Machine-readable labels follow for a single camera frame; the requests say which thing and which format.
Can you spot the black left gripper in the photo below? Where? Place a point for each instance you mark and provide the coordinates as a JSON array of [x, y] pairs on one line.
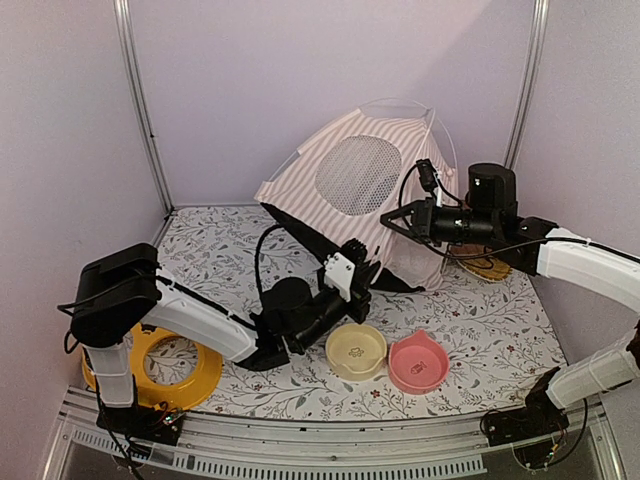
[[360, 295]]

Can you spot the left aluminium frame post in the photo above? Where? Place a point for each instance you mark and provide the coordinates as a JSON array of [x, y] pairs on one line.
[[125, 31]]

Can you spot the pink pet bowl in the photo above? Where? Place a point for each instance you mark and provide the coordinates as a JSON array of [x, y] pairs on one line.
[[417, 364]]

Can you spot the aluminium front rail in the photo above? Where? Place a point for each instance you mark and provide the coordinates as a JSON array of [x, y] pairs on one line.
[[226, 447]]

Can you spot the yellow bamboo mat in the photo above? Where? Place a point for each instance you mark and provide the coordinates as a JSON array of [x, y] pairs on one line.
[[489, 268]]

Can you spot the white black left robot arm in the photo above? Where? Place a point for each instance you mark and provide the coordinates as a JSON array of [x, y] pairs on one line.
[[130, 288]]

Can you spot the pink striped pet tent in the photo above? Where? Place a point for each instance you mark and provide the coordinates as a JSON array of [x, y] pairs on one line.
[[341, 184]]

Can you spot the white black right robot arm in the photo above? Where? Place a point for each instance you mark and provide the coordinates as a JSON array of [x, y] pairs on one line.
[[606, 278]]

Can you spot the white tent pole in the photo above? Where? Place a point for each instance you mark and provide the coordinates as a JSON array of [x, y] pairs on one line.
[[389, 107]]

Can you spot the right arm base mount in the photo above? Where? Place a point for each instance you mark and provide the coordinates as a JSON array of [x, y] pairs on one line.
[[538, 417]]

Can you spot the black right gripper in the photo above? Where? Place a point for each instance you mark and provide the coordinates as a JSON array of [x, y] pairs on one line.
[[425, 217]]

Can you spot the aluminium frame post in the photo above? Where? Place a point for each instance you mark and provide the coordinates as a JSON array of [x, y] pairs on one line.
[[125, 31], [531, 69]]

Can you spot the right aluminium frame post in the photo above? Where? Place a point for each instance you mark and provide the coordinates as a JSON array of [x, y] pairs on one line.
[[531, 69]]

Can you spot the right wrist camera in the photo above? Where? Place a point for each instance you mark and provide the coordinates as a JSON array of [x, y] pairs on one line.
[[429, 181]]

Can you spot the cream pet bowl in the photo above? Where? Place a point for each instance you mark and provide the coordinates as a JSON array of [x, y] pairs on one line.
[[356, 352]]

